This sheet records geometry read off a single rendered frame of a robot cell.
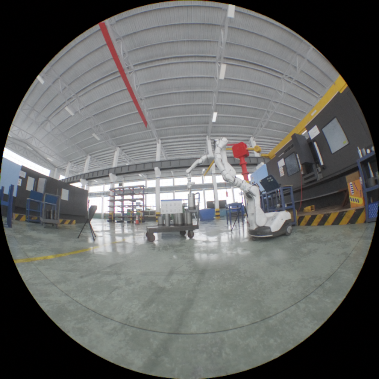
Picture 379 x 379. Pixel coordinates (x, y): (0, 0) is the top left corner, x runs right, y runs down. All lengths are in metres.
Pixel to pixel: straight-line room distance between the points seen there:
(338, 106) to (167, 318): 3.40
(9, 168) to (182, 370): 6.59
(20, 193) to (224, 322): 6.57
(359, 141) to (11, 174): 9.08
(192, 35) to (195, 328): 10.90
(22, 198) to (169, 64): 11.83
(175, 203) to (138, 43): 13.02
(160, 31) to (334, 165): 10.54
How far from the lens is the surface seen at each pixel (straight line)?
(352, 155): 2.76
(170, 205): 10.25
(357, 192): 2.08
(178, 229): 2.38
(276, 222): 1.74
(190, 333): 0.55
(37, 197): 5.54
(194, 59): 11.22
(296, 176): 3.54
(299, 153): 2.82
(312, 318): 0.63
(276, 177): 4.25
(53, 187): 7.14
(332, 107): 3.13
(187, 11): 10.13
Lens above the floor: 0.45
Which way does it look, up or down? 12 degrees up
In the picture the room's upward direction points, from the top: 4 degrees counter-clockwise
